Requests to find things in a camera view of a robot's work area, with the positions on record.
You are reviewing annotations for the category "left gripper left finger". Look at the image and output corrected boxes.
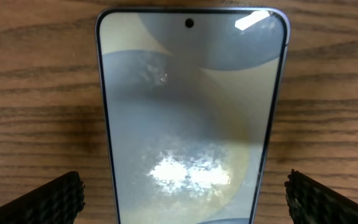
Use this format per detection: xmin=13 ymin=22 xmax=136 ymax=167
xmin=0 ymin=171 xmax=85 ymax=224

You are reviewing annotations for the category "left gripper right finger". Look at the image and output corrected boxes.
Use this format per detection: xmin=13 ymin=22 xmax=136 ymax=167
xmin=284 ymin=170 xmax=358 ymax=224

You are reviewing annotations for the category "blue Galaxy smartphone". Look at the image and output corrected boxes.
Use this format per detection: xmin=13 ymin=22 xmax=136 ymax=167
xmin=95 ymin=7 xmax=290 ymax=224

